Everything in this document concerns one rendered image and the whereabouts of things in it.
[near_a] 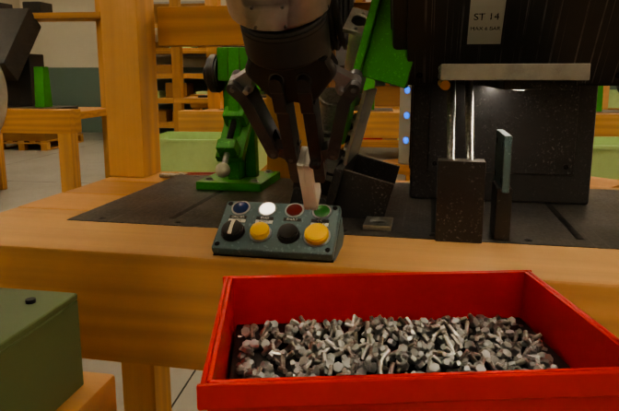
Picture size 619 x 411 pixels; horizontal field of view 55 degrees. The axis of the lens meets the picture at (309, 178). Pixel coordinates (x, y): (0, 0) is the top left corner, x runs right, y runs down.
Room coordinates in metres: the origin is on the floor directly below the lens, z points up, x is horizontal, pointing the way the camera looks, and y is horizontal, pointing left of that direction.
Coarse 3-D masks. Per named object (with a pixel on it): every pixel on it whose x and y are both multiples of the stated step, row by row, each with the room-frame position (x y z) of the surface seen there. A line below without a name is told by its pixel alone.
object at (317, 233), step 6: (312, 228) 0.68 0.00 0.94; (318, 228) 0.68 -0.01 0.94; (324, 228) 0.68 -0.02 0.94; (306, 234) 0.67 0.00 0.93; (312, 234) 0.67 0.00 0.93; (318, 234) 0.67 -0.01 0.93; (324, 234) 0.67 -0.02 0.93; (306, 240) 0.67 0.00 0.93; (312, 240) 0.67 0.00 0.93; (318, 240) 0.66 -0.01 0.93; (324, 240) 0.67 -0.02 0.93
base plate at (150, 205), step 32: (160, 192) 1.09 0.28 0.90; (192, 192) 1.09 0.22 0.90; (224, 192) 1.09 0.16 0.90; (256, 192) 1.09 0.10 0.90; (288, 192) 1.09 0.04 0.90; (608, 192) 1.09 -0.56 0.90; (160, 224) 0.85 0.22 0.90; (192, 224) 0.84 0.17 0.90; (352, 224) 0.84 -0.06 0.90; (416, 224) 0.84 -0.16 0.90; (512, 224) 0.84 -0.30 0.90; (544, 224) 0.84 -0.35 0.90; (576, 224) 0.84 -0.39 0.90; (608, 224) 0.84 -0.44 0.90
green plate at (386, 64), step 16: (384, 0) 0.88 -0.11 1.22; (368, 16) 0.88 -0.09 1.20; (384, 16) 0.88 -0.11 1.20; (368, 32) 0.88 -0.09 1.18; (384, 32) 0.88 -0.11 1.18; (368, 48) 0.89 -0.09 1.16; (384, 48) 0.88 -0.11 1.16; (368, 64) 0.89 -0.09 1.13; (384, 64) 0.88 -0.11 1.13; (400, 64) 0.88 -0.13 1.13; (384, 80) 0.88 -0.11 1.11; (400, 80) 0.88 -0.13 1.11
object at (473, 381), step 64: (256, 320) 0.56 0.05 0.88; (320, 320) 0.56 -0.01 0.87; (384, 320) 0.54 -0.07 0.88; (448, 320) 0.55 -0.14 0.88; (512, 320) 0.55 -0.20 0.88; (576, 320) 0.47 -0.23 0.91; (256, 384) 0.35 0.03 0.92; (320, 384) 0.36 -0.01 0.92; (384, 384) 0.36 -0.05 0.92; (448, 384) 0.36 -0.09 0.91; (512, 384) 0.36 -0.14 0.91; (576, 384) 0.37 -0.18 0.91
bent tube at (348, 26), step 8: (352, 8) 0.99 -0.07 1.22; (360, 8) 0.99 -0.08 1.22; (352, 16) 0.98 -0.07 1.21; (360, 16) 0.98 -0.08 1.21; (352, 24) 0.96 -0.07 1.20; (360, 24) 0.99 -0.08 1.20; (352, 32) 0.95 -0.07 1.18; (360, 32) 0.95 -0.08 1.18; (352, 40) 0.98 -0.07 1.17; (360, 40) 0.98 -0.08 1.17; (352, 48) 1.00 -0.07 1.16; (352, 56) 1.01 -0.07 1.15; (352, 64) 1.02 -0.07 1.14
